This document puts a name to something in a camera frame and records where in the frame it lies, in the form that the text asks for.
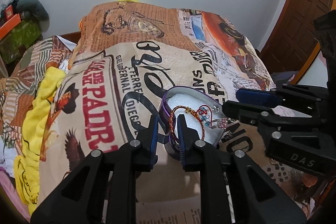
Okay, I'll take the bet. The purple heart-shaped tin box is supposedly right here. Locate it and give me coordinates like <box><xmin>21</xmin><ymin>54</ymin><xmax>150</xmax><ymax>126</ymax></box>
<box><xmin>159</xmin><ymin>86</ymin><xmax>226</xmax><ymax>160</ymax></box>

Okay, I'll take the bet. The striped brown patterned bedding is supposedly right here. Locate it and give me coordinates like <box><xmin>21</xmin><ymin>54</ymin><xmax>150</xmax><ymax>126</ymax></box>
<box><xmin>1</xmin><ymin>36</ymin><xmax>71</xmax><ymax>148</ymax></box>

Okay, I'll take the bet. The newspaper print blanket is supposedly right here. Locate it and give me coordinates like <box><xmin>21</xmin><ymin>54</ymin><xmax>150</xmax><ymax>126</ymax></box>
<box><xmin>31</xmin><ymin>2</ymin><xmax>314</xmax><ymax>223</ymax></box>

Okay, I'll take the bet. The green patterned box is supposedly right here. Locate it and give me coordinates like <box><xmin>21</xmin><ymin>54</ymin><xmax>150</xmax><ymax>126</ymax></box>
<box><xmin>1</xmin><ymin>19</ymin><xmax>42</xmax><ymax>64</ymax></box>

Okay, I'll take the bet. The copper wire beaded bracelet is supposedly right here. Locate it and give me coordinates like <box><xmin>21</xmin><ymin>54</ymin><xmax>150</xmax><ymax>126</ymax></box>
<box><xmin>168</xmin><ymin>105</ymin><xmax>214</xmax><ymax>143</ymax></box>

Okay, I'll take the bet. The yellow cloth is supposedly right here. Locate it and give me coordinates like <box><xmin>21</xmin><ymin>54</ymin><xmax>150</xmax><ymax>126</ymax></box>
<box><xmin>14</xmin><ymin>67</ymin><xmax>66</xmax><ymax>214</ymax></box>

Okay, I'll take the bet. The brown wooden door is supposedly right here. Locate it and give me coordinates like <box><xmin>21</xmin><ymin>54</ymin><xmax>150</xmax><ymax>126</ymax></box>
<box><xmin>261</xmin><ymin>0</ymin><xmax>333</xmax><ymax>73</ymax></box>

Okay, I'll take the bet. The dark grey plush item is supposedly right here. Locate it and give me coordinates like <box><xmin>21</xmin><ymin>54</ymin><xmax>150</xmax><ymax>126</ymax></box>
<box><xmin>16</xmin><ymin>0</ymin><xmax>50</xmax><ymax>31</ymax></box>

